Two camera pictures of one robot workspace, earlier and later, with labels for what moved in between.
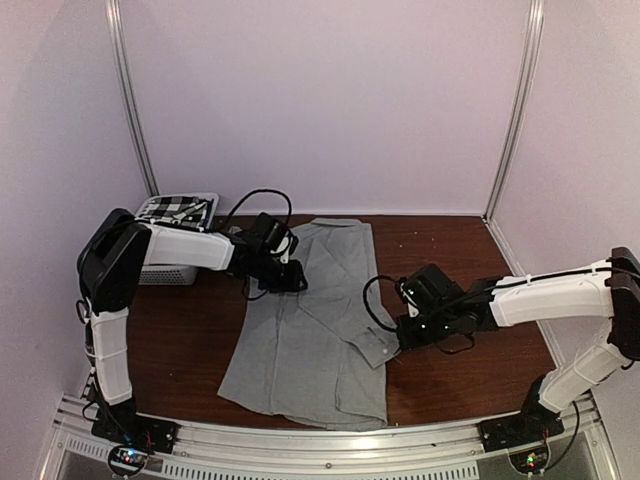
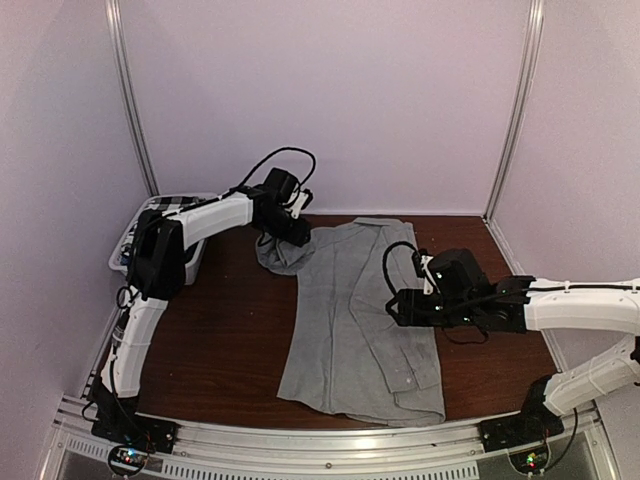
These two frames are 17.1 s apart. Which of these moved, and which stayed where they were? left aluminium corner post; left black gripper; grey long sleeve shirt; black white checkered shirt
Moved: left black gripper; grey long sleeve shirt
Stayed: black white checkered shirt; left aluminium corner post
